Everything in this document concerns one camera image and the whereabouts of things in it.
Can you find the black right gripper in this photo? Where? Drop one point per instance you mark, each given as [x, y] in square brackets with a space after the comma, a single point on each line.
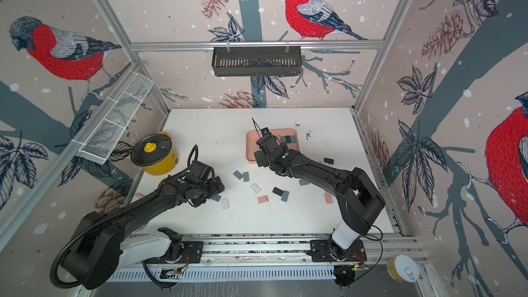
[261, 157]

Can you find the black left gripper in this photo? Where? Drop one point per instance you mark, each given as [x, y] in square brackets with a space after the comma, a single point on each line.
[215, 189]

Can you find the white eraser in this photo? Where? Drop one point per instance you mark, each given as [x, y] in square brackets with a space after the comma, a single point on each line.
[256, 189]
[225, 203]

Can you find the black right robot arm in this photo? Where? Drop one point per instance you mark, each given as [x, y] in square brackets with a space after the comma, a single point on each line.
[358, 198]

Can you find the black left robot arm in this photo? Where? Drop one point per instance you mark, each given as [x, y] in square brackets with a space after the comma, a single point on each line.
[101, 243]

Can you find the yellow electric cooking pot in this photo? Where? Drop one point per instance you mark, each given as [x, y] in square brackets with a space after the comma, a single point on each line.
[155, 154]

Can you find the yellow tape roll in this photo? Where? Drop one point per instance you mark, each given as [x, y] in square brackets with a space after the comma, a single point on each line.
[403, 269]

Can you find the black hanging wire basket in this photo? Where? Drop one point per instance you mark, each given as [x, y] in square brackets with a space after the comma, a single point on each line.
[257, 61]

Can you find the white wire mesh shelf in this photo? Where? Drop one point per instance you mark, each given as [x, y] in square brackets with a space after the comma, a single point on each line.
[118, 111]

